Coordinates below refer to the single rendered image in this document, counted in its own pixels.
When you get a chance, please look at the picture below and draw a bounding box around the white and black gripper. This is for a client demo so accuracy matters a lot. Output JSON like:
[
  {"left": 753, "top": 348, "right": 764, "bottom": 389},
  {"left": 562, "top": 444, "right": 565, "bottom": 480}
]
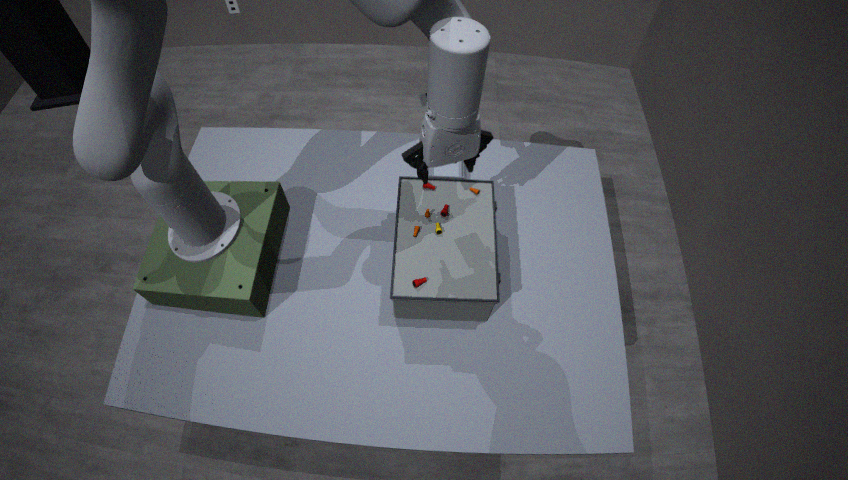
[{"left": 402, "top": 112, "right": 494, "bottom": 185}]

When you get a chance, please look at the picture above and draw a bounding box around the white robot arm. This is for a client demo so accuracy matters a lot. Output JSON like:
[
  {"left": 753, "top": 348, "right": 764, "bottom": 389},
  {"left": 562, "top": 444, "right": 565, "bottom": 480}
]
[{"left": 73, "top": 0, "right": 490, "bottom": 263}]

